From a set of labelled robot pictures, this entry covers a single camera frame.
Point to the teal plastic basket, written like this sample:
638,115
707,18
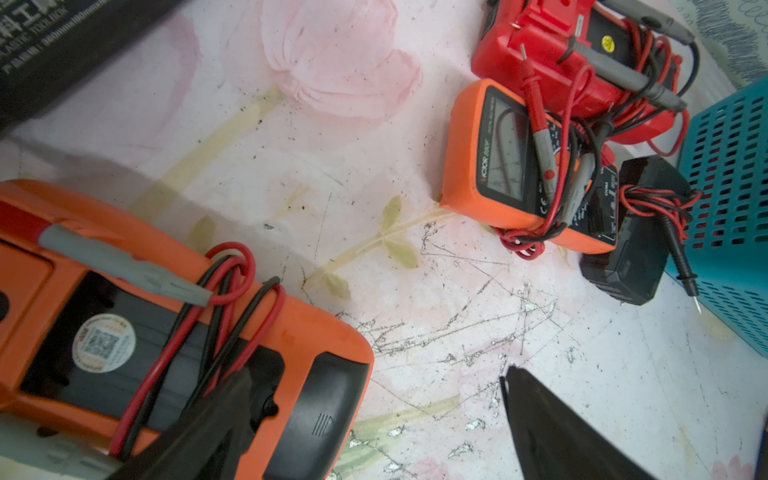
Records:
725,157

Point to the small black multimeter face down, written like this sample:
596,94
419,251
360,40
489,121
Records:
654,205

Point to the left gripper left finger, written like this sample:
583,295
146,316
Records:
205,443

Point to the red multimeter face down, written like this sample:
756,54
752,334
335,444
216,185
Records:
643,60

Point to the yellow black toolbox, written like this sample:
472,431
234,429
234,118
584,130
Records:
49,47

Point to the orange multimeter face down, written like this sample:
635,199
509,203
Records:
112,330

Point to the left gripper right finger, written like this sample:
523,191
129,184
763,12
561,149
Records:
552,441

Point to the orange Victor multimeter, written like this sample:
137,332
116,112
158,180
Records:
492,175

